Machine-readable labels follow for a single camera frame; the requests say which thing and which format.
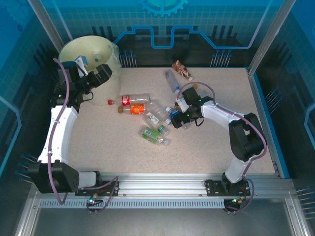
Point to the blue label bottle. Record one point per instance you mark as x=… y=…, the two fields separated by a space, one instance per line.
x=174 y=113

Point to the white plastic bin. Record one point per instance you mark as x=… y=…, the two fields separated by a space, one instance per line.
x=108 y=91

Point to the clear crushed bottle white cap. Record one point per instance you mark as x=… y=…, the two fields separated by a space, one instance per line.
x=158 y=109

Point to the pale yellow bin liner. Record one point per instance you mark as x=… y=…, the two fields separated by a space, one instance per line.
x=83 y=49

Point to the red label cola bottle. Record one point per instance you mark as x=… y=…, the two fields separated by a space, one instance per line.
x=128 y=100

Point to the clear bluish water bottle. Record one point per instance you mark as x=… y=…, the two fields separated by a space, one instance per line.
x=172 y=81

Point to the orange label bottle brown cap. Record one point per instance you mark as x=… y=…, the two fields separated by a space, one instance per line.
x=136 y=109

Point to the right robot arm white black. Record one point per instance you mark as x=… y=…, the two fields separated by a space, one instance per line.
x=246 y=137

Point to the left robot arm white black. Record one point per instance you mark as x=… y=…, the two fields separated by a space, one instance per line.
x=61 y=132

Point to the brown coffee drink bottle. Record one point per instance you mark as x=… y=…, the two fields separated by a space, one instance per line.
x=182 y=68

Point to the small LED circuit board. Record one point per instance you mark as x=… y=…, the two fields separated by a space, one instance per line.
x=236 y=201
x=93 y=201

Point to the grey metal panel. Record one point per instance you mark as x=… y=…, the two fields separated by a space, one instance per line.
x=160 y=223

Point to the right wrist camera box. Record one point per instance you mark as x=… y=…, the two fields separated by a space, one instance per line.
x=181 y=105

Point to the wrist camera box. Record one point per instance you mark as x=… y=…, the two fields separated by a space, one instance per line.
x=181 y=105
x=81 y=62

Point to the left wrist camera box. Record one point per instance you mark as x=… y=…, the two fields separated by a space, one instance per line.
x=81 y=62

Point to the aluminium mounting rail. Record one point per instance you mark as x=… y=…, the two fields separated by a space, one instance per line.
x=160 y=184

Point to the right aluminium side rail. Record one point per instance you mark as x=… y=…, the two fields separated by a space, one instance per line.
x=263 y=110

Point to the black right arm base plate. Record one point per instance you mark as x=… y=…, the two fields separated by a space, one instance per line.
x=214 y=189

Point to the left aluminium frame post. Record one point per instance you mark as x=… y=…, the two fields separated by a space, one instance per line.
x=46 y=14

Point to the aluminium frame post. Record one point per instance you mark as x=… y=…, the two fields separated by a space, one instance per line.
x=275 y=24
x=46 y=14

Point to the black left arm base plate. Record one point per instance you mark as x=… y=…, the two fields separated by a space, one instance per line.
x=108 y=190

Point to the right aluminium frame post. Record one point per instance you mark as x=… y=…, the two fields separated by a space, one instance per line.
x=275 y=24

